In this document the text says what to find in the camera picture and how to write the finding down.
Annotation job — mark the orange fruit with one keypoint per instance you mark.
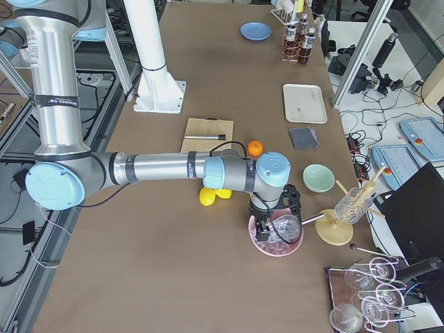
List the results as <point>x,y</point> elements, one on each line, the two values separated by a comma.
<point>255,148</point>

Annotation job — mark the black laptop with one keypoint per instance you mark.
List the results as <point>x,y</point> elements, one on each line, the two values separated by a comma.
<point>414,214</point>

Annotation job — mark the wine glass rack tray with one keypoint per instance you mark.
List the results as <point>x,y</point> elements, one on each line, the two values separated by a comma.
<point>367,297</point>

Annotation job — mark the teach pendant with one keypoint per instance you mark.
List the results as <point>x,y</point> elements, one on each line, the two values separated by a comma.
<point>399,161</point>
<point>426,136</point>

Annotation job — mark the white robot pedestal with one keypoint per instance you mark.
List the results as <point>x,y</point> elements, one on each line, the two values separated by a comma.
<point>158,91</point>

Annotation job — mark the clear glass cup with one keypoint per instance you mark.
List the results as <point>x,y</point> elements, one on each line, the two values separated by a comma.
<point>350,208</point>

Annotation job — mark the dark sauce bottle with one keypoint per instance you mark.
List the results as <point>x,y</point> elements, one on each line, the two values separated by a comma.
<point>306,46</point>
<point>290,45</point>
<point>302,28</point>

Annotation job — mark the green bowl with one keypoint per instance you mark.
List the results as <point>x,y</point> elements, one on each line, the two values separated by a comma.
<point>318,178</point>

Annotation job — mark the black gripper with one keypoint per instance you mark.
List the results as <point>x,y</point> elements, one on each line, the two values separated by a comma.
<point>257,211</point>

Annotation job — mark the yellow lemon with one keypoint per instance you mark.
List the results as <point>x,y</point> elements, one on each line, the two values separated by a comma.
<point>223,193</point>
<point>207,196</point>

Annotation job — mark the wooden cutting board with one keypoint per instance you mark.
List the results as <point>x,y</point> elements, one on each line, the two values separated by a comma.
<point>206,126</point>

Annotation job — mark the copper wire bottle rack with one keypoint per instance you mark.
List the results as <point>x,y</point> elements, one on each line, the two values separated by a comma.
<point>298,42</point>

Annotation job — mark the grey cloth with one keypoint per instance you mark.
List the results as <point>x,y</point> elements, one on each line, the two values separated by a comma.
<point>303,138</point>

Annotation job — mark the blue plate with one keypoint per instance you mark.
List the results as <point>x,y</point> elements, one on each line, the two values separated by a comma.
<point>255,31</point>

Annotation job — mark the wooden cup stand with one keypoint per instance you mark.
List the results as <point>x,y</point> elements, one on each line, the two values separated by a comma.
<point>335,232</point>

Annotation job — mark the black water bottle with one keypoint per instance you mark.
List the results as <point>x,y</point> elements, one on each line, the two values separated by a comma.
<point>385,50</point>

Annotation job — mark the cream rabbit tray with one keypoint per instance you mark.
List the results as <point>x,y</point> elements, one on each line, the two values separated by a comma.
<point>304,104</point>

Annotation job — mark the pink basket plate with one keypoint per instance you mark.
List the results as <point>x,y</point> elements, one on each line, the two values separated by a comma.
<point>273,249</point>

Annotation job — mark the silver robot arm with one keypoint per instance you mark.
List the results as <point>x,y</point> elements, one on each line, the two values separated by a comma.
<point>67,172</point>

